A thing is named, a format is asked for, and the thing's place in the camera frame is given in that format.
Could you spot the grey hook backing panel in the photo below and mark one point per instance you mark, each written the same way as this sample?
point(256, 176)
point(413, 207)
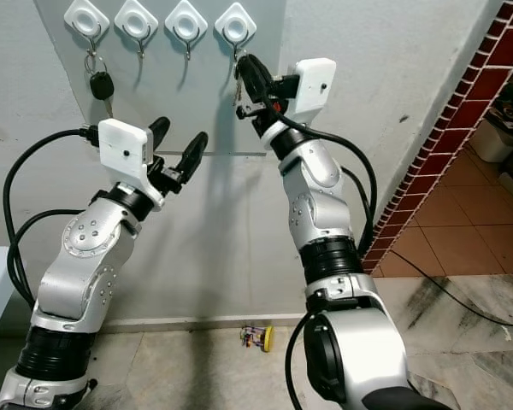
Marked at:
point(205, 94)

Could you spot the small colourful toy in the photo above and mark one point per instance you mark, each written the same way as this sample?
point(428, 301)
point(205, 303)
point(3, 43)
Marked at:
point(267, 339)

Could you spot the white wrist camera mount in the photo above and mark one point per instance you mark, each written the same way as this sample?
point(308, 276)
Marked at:
point(124, 145)
point(315, 85)

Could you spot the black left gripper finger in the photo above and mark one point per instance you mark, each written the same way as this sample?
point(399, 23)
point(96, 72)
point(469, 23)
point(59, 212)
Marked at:
point(161, 132)
point(193, 154)

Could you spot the white diamond wall hook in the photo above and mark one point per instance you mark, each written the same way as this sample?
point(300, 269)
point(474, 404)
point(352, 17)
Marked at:
point(136, 20)
point(235, 24)
point(186, 21)
point(86, 19)

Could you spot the metal keys bunch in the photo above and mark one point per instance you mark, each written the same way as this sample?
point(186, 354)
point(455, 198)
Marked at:
point(237, 81)

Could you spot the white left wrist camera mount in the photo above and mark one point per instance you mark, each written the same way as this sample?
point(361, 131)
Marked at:
point(124, 145)

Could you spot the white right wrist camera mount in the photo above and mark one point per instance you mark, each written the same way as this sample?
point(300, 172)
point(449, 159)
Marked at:
point(315, 85)

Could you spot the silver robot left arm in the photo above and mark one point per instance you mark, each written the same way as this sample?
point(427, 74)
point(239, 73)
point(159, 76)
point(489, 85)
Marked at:
point(85, 248)

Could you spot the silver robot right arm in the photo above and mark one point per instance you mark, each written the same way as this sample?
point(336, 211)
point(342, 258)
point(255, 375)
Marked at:
point(321, 213)

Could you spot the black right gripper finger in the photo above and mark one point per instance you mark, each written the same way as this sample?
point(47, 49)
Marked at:
point(250, 85)
point(258, 70)

